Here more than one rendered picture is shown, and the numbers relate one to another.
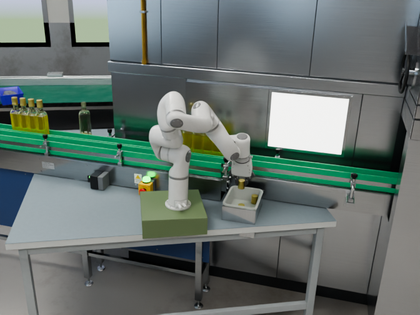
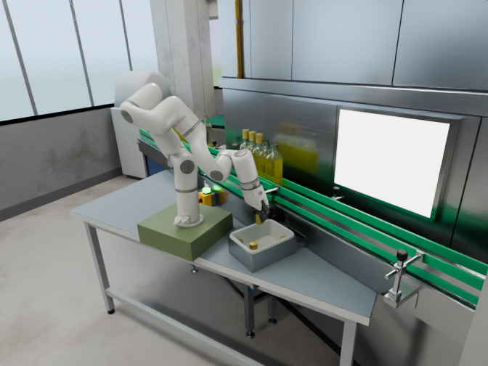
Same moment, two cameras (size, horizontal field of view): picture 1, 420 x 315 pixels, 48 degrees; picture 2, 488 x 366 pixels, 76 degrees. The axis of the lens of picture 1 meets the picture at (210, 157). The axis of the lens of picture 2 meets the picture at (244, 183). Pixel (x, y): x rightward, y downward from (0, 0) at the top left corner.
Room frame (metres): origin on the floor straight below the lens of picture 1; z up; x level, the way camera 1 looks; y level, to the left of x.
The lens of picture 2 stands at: (1.28, -0.86, 1.51)
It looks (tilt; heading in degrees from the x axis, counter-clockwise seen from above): 22 degrees down; 42
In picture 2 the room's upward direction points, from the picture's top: 2 degrees counter-clockwise
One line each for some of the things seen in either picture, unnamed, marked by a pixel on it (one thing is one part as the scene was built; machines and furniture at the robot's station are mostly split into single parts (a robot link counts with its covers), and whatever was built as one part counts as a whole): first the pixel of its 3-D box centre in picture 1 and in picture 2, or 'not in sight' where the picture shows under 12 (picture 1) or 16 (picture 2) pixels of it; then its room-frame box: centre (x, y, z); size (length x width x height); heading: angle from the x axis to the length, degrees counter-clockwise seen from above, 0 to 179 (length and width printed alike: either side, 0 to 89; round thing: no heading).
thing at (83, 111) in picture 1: (85, 122); (207, 134); (2.72, 0.77, 1.01); 0.06 x 0.06 x 0.26; 83
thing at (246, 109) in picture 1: (264, 118); (332, 145); (2.48, -0.29, 1.15); 0.90 x 0.03 x 0.34; 75
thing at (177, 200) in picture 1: (179, 192); (186, 205); (2.01, 0.14, 0.92); 0.16 x 0.13 x 0.15; 21
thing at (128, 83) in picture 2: not in sight; (149, 125); (3.60, 2.89, 0.70); 0.71 x 0.60 x 1.39; 10
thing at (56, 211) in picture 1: (167, 169); (259, 189); (2.68, 0.27, 0.73); 1.58 x 1.52 x 0.04; 100
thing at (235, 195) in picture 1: (242, 204); (261, 242); (2.13, -0.18, 0.80); 0.22 x 0.17 x 0.09; 165
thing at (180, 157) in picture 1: (177, 160); (184, 169); (2.03, 0.15, 1.08); 0.13 x 0.10 x 0.16; 65
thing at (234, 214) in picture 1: (244, 202); (266, 242); (2.16, -0.18, 0.79); 0.27 x 0.17 x 0.08; 165
